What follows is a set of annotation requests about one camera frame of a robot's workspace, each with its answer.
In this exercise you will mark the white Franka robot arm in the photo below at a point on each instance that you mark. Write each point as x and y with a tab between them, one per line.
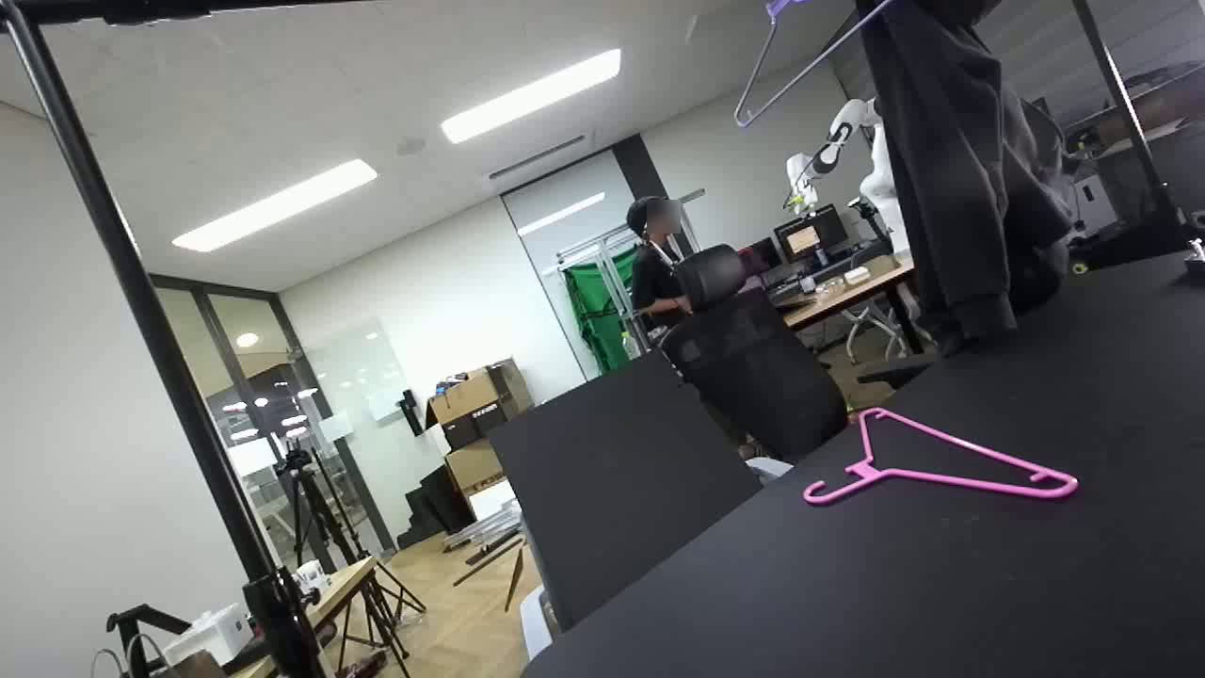
853	118

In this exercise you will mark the pink plastic clothes hanger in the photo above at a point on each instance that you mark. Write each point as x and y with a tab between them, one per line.
981	480

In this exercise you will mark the black metal clothes rack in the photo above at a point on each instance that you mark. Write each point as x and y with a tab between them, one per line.
99	190

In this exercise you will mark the seated person in dark shirt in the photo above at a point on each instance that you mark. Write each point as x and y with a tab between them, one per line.
653	283

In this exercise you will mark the large cardboard box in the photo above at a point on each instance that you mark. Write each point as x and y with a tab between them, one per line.
472	397

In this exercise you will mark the black flat panel board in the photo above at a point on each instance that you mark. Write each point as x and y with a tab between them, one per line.
614	492

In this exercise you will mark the small cardboard box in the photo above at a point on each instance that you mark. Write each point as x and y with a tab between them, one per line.
477	469

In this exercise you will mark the black desktop monitor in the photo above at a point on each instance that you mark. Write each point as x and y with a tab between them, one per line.
809	239

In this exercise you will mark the wooden office desk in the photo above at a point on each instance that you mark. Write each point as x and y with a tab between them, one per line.
850	291

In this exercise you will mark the rectangular ceiling light panel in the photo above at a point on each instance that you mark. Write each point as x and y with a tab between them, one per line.
532	95
276	204

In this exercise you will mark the small wooden table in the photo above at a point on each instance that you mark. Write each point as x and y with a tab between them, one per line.
339	588

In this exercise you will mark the black hanging garment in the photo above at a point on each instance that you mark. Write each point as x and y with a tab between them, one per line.
954	165

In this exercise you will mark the white plastic box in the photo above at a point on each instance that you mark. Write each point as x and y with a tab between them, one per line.
212	634

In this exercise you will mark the aluminium frame stand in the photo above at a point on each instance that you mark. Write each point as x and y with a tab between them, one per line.
625	268

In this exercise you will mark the black camera tripod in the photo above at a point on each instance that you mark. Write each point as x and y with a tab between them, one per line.
305	502

